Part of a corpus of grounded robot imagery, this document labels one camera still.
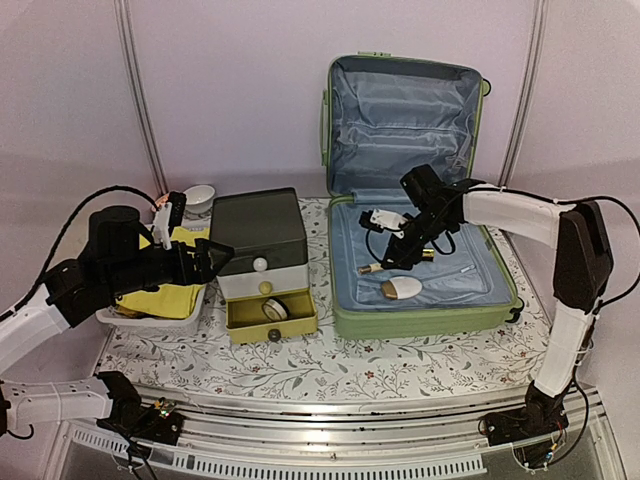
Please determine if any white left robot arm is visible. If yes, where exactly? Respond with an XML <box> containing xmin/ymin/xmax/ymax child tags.
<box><xmin>1</xmin><ymin>192</ymin><xmax>234</xmax><ymax>445</ymax></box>

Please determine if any small white bowl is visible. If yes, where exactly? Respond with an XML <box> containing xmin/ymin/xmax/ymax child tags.
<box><xmin>184</xmin><ymin>185</ymin><xmax>216</xmax><ymax>215</ymax></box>

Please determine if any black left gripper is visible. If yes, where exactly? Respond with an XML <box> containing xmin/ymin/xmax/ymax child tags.
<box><xmin>106</xmin><ymin>236</ymin><xmax>235</xmax><ymax>297</ymax></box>

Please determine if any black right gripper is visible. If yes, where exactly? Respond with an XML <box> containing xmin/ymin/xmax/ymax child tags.
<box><xmin>381</xmin><ymin>208</ymin><xmax>454</xmax><ymax>270</ymax></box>

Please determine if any aluminium front rail frame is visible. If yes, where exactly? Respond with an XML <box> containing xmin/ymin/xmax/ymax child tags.
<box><xmin>44</xmin><ymin>386</ymin><xmax>626</xmax><ymax>479</ymax></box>

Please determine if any beige oval compact case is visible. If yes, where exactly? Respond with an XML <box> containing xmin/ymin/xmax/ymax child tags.
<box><xmin>380</xmin><ymin>276</ymin><xmax>423</xmax><ymax>300</ymax></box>

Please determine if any slim gold cosmetic pencil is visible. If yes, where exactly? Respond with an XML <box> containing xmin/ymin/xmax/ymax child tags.
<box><xmin>357</xmin><ymin>263</ymin><xmax>385</xmax><ymax>275</ymax></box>

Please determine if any white plastic mesh basket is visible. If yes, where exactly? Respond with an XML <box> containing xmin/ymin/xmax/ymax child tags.
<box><xmin>96</xmin><ymin>222</ymin><xmax>216</xmax><ymax>333</ymax></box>

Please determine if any black gold lipstick tube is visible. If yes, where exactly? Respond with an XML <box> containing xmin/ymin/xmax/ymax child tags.
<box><xmin>421</xmin><ymin>248</ymin><xmax>435</xmax><ymax>262</ymax></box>

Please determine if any green hard-shell suitcase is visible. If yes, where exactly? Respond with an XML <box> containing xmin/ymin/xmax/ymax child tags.
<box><xmin>321</xmin><ymin>54</ymin><xmax>524</xmax><ymax>340</ymax></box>

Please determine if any floral white tablecloth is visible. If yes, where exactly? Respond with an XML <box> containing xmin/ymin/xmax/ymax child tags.
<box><xmin>97</xmin><ymin>199</ymin><xmax>550</xmax><ymax>403</ymax></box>

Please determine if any round cream compact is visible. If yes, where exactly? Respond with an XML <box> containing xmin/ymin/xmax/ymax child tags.
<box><xmin>262</xmin><ymin>297</ymin><xmax>290</xmax><ymax>322</ymax></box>

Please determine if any drawer cabinet with dark top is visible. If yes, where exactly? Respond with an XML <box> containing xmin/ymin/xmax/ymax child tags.
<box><xmin>210</xmin><ymin>187</ymin><xmax>318</xmax><ymax>344</ymax></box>

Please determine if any plain yellow garment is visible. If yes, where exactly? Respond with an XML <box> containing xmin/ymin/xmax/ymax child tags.
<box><xmin>110</xmin><ymin>225</ymin><xmax>213</xmax><ymax>321</ymax></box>

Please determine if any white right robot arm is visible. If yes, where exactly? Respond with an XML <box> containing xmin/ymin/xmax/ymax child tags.
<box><xmin>358</xmin><ymin>165</ymin><xmax>614</xmax><ymax>446</ymax></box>

